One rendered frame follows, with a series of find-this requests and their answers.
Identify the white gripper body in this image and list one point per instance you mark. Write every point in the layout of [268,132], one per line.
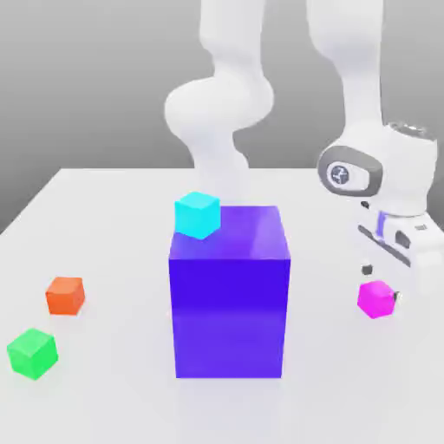
[392,260]

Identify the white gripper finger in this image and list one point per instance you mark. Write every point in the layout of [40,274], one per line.
[397,297]
[366,269]

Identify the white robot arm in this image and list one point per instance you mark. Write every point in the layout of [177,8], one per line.
[222,104]

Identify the small magenta cube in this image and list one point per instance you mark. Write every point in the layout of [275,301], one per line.
[375,300]

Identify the small cyan cube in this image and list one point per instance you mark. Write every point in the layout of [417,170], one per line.
[197,215]

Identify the small orange cube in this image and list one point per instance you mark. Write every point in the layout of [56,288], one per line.
[65,296]

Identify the small green cube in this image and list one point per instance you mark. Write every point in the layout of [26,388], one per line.
[32,353]

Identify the large purple box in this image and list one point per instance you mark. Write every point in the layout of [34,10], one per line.
[229,305]

